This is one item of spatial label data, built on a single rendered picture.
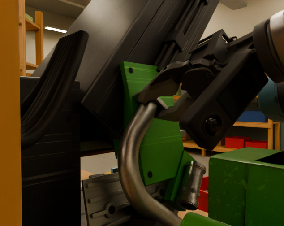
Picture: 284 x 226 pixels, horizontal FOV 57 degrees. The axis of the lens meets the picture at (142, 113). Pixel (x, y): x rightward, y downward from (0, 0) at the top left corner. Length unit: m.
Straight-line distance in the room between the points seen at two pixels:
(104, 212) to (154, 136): 0.15
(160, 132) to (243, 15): 6.35
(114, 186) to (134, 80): 0.18
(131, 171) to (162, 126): 0.14
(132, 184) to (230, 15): 6.61
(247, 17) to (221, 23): 0.64
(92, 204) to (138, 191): 0.07
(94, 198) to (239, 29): 6.43
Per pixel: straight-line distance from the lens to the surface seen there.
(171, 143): 0.48
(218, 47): 0.35
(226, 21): 6.89
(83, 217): 0.76
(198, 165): 0.47
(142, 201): 0.38
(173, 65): 0.35
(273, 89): 0.42
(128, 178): 0.36
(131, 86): 0.44
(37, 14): 3.51
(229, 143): 5.99
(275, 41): 0.30
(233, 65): 0.31
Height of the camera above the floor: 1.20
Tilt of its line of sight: 2 degrees down
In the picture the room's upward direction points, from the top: straight up
